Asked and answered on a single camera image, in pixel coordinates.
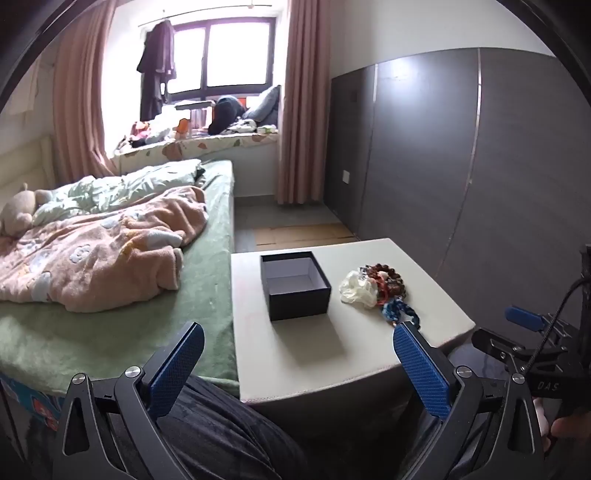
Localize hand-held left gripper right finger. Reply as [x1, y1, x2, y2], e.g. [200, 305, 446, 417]
[392, 320, 546, 480]

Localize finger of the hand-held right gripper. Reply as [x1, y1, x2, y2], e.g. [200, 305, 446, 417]
[472, 328, 536, 370]
[505, 306, 568, 342]

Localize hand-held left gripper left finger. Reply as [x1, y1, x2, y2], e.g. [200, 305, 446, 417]
[54, 322, 205, 480]

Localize brown bead bracelet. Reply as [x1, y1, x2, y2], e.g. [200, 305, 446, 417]
[365, 263, 409, 301]

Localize white jewellery piece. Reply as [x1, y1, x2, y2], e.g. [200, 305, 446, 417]
[339, 270, 379, 309]

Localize black jewelry box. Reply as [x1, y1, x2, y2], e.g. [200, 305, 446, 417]
[259, 250, 332, 322]

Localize person's right hand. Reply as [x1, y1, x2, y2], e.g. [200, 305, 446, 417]
[533, 397, 591, 455]

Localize person's dark pants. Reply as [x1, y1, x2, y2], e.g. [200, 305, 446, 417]
[148, 344, 522, 480]

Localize bed with green sheet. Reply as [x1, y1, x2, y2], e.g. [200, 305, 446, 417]
[0, 159, 241, 398]

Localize white leather table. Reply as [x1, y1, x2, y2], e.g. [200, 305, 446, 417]
[230, 237, 476, 411]

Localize pink fleece blanket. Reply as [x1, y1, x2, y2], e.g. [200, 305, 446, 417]
[0, 186, 208, 315]

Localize flat cardboard sheet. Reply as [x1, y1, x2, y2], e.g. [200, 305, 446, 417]
[252, 223, 356, 247]

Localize green floral duvet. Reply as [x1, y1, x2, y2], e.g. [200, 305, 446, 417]
[30, 159, 204, 227]

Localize grey wardrobe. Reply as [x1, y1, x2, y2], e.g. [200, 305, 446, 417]
[323, 46, 591, 333]

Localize patterned window seat cushion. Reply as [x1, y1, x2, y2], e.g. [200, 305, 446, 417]
[113, 129, 280, 174]

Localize beige plush toy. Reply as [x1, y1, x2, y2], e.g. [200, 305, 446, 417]
[0, 183, 54, 237]

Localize pile of colourful clothes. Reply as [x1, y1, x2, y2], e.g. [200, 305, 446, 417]
[115, 115, 195, 151]

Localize white padded headboard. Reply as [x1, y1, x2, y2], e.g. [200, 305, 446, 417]
[0, 134, 56, 204]

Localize dark cloth bundle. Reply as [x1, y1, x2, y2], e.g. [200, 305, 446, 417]
[208, 95, 247, 136]

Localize grey pillow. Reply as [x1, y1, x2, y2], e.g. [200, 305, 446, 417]
[243, 84, 281, 126]

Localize dark hanging coat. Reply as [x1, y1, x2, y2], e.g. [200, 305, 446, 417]
[137, 21, 177, 121]

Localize window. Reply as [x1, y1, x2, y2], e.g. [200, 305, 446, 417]
[139, 17, 278, 104]

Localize black cable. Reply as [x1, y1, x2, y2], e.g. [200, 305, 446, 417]
[524, 277, 591, 372]

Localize blue braided bracelet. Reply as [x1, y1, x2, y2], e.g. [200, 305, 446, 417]
[381, 298, 422, 330]

